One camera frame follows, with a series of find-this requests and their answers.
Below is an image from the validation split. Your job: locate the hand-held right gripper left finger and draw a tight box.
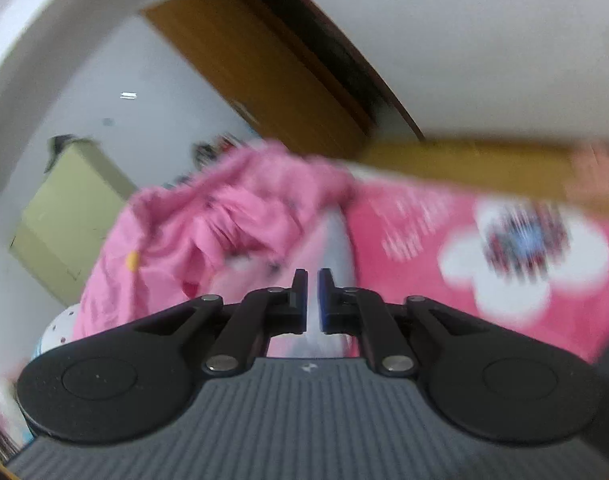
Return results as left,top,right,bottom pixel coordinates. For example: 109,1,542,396
132,268,308,377

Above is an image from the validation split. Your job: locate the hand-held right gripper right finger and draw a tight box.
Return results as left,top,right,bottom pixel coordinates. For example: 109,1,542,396
318,267,486,379

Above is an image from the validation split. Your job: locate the pink garment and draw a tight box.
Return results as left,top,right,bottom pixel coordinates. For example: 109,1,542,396
74,141,361,361

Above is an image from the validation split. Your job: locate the pink floral blanket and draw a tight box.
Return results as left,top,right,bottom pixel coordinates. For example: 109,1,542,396
343,180,609,367

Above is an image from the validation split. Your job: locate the wooden bed board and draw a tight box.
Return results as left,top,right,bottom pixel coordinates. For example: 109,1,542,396
353,139,609,217

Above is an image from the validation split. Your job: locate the wooden door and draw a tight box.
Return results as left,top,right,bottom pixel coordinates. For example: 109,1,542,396
140,0,426,162

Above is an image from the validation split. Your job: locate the white polka-dot cloth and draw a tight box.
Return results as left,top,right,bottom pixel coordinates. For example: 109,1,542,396
33,304,88,362

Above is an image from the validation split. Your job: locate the green cabinet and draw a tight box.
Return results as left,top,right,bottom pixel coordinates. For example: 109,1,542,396
8,136,141,307

